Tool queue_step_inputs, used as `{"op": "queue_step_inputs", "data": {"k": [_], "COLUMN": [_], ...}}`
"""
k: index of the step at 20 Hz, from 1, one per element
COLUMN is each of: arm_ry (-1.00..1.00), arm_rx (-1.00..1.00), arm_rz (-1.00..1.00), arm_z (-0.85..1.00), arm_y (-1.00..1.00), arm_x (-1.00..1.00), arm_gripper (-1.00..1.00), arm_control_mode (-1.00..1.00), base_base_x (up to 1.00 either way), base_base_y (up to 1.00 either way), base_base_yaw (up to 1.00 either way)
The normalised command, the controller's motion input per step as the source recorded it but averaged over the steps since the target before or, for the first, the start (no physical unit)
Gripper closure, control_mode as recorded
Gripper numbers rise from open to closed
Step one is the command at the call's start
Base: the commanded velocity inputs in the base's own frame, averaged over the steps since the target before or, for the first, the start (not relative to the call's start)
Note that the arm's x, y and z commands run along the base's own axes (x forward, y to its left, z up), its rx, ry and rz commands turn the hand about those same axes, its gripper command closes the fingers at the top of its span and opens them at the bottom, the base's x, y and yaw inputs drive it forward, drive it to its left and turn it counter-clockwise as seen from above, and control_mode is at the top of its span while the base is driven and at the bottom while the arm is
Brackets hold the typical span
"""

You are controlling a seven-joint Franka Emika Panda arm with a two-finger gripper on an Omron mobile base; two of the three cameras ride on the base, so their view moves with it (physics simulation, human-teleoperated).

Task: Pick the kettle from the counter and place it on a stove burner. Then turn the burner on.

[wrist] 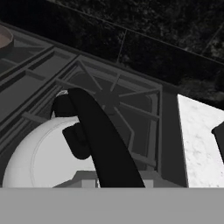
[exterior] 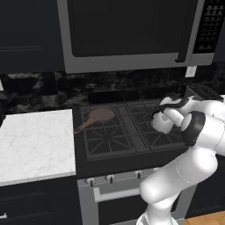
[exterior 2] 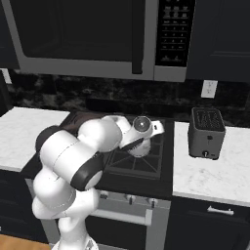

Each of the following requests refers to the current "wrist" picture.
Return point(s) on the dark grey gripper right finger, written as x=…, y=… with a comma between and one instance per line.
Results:
x=156, y=179

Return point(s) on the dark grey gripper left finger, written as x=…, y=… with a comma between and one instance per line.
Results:
x=83, y=179

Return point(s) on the black object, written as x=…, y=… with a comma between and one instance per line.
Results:
x=219, y=143

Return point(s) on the dark grey hob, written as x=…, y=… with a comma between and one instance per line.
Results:
x=137, y=87

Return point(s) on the brown round pan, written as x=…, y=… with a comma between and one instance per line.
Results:
x=4, y=40

